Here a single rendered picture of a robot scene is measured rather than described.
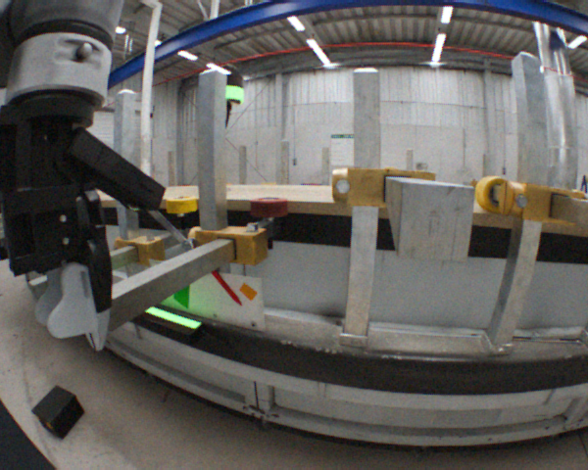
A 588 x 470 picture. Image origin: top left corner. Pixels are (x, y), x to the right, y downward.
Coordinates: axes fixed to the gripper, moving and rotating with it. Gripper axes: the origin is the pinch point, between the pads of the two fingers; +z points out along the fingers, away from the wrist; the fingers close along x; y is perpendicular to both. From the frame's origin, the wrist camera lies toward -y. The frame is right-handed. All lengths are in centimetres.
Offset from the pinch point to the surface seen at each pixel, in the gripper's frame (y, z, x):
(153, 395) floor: -44, 82, -65
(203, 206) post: -24.8, -9.2, -5.0
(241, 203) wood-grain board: -45.4, -7.7, -9.4
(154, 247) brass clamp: -26.2, -0.2, -20.2
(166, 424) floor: -34, 82, -47
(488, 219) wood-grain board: -46, -8, 47
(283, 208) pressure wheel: -40.2, -7.6, 3.5
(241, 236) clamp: -24.2, -4.8, 2.6
